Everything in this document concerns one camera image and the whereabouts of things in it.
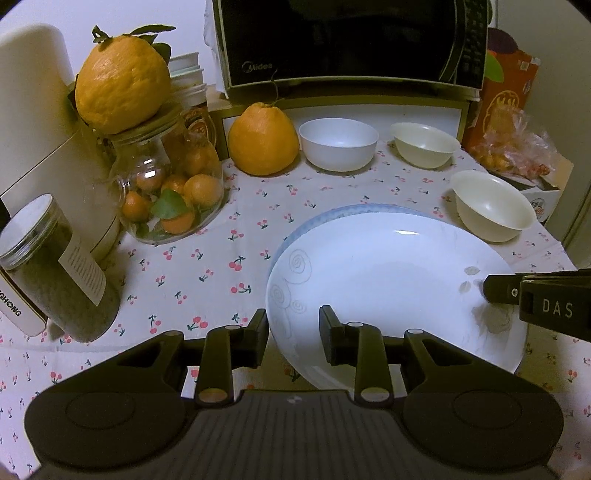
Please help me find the pale refrigerator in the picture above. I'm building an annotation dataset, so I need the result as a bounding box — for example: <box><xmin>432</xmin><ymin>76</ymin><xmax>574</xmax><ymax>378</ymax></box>
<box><xmin>561</xmin><ymin>69</ymin><xmax>591</xmax><ymax>271</ymax></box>

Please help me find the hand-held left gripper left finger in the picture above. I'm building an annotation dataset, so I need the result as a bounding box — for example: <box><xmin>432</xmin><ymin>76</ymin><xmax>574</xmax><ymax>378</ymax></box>
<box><xmin>115</xmin><ymin>308</ymin><xmax>269</xmax><ymax>408</ymax></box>

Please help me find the orange gift carton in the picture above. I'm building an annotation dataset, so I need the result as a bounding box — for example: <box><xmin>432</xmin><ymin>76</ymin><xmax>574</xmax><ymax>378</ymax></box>
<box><xmin>462</xmin><ymin>28</ymin><xmax>541</xmax><ymax>148</ymax></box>

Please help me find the white cardboard box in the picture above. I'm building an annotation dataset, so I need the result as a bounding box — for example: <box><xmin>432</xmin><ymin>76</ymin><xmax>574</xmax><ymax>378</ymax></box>
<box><xmin>508</xmin><ymin>152</ymin><xmax>576</xmax><ymax>227</ymax></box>

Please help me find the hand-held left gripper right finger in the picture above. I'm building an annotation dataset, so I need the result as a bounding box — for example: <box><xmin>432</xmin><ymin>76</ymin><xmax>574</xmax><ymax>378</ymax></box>
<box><xmin>320</xmin><ymin>305</ymin><xmax>467</xmax><ymax>403</ymax></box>

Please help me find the white air fryer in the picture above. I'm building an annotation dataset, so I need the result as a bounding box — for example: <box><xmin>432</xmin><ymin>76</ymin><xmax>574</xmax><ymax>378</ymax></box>
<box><xmin>0</xmin><ymin>24</ymin><xmax>124</xmax><ymax>337</ymax></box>

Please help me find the clear plastic bag of fruit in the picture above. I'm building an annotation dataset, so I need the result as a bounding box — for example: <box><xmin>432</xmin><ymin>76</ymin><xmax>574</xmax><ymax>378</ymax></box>
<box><xmin>478</xmin><ymin>108</ymin><xmax>572</xmax><ymax>182</ymax></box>

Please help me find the white plate with swirl print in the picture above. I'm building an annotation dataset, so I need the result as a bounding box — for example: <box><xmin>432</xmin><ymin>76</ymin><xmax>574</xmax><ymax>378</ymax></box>
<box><xmin>265</xmin><ymin>224</ymin><xmax>528</xmax><ymax>391</ymax></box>

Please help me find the white bowl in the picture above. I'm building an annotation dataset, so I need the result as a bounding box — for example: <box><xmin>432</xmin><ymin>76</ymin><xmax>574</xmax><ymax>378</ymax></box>
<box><xmin>298</xmin><ymin>119</ymin><xmax>379</xmax><ymax>170</ymax></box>

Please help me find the clear jar of dark tea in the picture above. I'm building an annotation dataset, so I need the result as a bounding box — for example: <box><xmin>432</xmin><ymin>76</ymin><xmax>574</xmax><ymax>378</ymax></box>
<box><xmin>0</xmin><ymin>194</ymin><xmax>121</xmax><ymax>344</ymax></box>

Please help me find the black microwave oven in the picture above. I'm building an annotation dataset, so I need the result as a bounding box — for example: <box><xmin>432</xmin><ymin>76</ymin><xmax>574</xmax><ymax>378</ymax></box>
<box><xmin>212</xmin><ymin>0</ymin><xmax>497</xmax><ymax>100</ymax></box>

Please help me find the glass jar of small oranges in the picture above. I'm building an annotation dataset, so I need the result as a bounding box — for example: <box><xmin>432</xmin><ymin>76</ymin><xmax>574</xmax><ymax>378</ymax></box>
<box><xmin>104</xmin><ymin>104</ymin><xmax>225</xmax><ymax>245</ymax></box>

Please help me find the large leafy orange citrus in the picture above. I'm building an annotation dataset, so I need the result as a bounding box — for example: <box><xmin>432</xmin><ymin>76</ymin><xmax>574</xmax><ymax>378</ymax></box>
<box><xmin>74</xmin><ymin>25</ymin><xmax>177</xmax><ymax>134</ymax></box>

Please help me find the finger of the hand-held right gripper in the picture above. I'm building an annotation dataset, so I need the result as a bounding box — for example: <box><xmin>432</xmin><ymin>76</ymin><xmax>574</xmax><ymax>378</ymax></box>
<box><xmin>482</xmin><ymin>274</ymin><xmax>525</xmax><ymax>305</ymax></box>

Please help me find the blue patterned plate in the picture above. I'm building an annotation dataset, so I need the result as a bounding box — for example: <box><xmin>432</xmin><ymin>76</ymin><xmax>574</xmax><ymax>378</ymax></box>
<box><xmin>276</xmin><ymin>203</ymin><xmax>445</xmax><ymax>265</ymax></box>

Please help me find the cream bowl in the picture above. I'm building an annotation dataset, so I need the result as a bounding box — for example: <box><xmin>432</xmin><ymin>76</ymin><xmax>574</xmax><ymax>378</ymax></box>
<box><xmin>450</xmin><ymin>170</ymin><xmax>536</xmax><ymax>244</ymax></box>
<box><xmin>392</xmin><ymin>122</ymin><xmax>461</xmax><ymax>169</ymax></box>

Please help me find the white microwave stand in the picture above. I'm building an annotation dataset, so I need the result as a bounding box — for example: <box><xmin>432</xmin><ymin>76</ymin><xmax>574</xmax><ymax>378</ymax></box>
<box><xmin>205</xmin><ymin>85</ymin><xmax>470</xmax><ymax>160</ymax></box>

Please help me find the amber glass jar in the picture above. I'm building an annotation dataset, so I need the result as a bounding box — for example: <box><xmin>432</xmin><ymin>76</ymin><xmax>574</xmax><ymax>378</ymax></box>
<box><xmin>164</xmin><ymin>104</ymin><xmax>218</xmax><ymax>158</ymax></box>

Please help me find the cherry print tablecloth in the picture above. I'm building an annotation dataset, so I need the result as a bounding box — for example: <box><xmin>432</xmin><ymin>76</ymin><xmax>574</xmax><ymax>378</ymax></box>
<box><xmin>0</xmin><ymin>138</ymin><xmax>591</xmax><ymax>446</ymax></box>

